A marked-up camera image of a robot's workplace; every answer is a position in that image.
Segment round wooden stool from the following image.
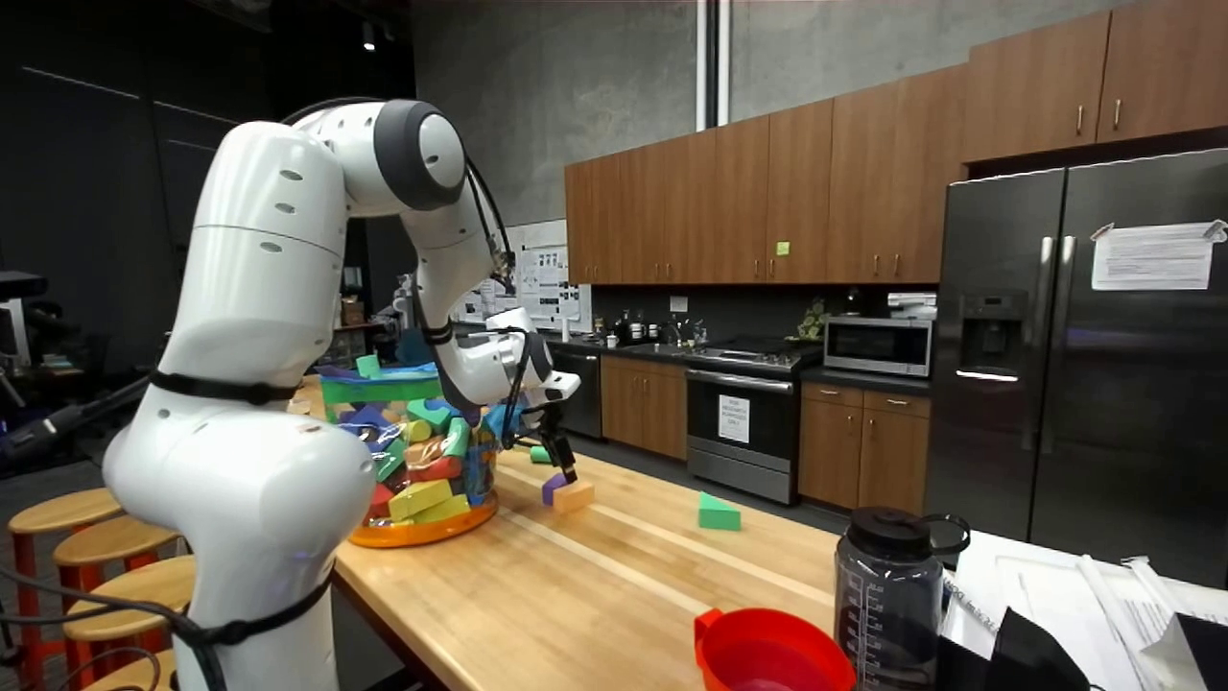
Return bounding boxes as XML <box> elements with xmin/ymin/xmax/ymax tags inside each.
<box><xmin>9</xmin><ymin>484</ymin><xmax>128</xmax><ymax>691</ymax></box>
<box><xmin>49</xmin><ymin>516</ymin><xmax>183</xmax><ymax>647</ymax></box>
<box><xmin>61</xmin><ymin>552</ymin><xmax>201</xmax><ymax>691</ymax></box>

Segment teal background bin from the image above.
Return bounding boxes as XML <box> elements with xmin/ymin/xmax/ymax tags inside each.
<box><xmin>397</xmin><ymin>327</ymin><xmax>441</xmax><ymax>368</ymax></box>

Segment narrow wooden base cabinet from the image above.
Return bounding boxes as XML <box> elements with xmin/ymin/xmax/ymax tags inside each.
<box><xmin>796</xmin><ymin>377</ymin><xmax>936</xmax><ymax>517</ymax></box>

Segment stainless steel fridge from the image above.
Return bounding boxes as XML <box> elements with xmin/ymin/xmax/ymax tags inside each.
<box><xmin>929</xmin><ymin>142</ymin><xmax>1228</xmax><ymax>588</ymax></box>

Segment dark dishwasher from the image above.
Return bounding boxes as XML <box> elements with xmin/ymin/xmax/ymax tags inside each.
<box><xmin>548</xmin><ymin>346</ymin><xmax>608</xmax><ymax>442</ymax></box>

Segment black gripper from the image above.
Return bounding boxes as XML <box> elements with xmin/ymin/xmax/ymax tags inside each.
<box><xmin>513</xmin><ymin>366</ymin><xmax>584</xmax><ymax>488</ymax></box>

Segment white paper on fridge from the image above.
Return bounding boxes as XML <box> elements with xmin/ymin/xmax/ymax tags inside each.
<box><xmin>1085</xmin><ymin>215</ymin><xmax>1228</xmax><ymax>295</ymax></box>

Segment long wooden wall cabinets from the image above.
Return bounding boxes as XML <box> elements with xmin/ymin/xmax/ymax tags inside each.
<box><xmin>561</xmin><ymin>63</ymin><xmax>971</xmax><ymax>287</ymax></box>

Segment black pouch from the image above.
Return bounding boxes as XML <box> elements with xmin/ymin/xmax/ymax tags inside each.
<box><xmin>936</xmin><ymin>604</ymin><xmax>1094</xmax><ymax>691</ymax></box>

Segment white wall poster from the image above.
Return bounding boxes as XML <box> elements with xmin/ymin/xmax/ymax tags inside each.
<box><xmin>458</xmin><ymin>215</ymin><xmax>597</xmax><ymax>341</ymax></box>

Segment white paper stack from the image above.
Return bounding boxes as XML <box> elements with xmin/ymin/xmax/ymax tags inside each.
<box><xmin>936</xmin><ymin>526</ymin><xmax>1228</xmax><ymax>691</ymax></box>

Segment stainless oven range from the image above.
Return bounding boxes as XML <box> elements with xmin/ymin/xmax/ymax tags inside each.
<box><xmin>684</xmin><ymin>338</ymin><xmax>822</xmax><ymax>507</ymax></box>

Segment white paper on oven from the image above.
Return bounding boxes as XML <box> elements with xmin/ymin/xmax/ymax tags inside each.
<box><xmin>716</xmin><ymin>389</ymin><xmax>758</xmax><ymax>446</ymax></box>

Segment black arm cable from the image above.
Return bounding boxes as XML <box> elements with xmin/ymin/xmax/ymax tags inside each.
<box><xmin>462</xmin><ymin>154</ymin><xmax>524</xmax><ymax>295</ymax></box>

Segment dark water bottle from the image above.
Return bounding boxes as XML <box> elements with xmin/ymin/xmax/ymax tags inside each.
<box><xmin>835</xmin><ymin>505</ymin><xmax>977</xmax><ymax>691</ymax></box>

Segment wooden cabinet above fridge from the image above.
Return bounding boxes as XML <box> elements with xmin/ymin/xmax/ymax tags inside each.
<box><xmin>959</xmin><ymin>0</ymin><xmax>1228</xmax><ymax>168</ymax></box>

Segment silver microwave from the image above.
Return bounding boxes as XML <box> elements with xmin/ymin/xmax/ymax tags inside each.
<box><xmin>822</xmin><ymin>314</ymin><xmax>941</xmax><ymax>379</ymax></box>

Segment small green plant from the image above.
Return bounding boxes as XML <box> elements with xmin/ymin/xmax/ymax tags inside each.
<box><xmin>791</xmin><ymin>298</ymin><xmax>835</xmax><ymax>346</ymax></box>

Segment wide wooden base cabinet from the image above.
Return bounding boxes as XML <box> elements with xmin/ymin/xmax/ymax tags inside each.
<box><xmin>600</xmin><ymin>355</ymin><xmax>694</xmax><ymax>464</ymax></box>

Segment green foam square block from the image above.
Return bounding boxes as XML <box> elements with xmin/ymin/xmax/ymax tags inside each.
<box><xmin>694</xmin><ymin>488</ymin><xmax>745</xmax><ymax>533</ymax></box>

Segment red plastic bowl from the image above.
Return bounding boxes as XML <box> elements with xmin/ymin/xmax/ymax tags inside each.
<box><xmin>693</xmin><ymin>604</ymin><xmax>861</xmax><ymax>691</ymax></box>

